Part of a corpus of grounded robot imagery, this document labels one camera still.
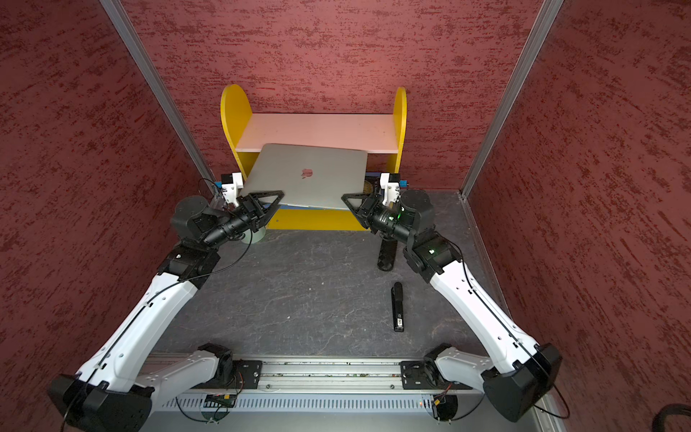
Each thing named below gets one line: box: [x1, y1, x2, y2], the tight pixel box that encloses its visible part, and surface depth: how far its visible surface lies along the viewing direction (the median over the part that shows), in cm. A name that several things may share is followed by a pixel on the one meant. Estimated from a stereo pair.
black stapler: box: [391, 281, 404, 333], surface depth 86 cm
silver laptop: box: [239, 143, 368, 210], surface depth 69 cm
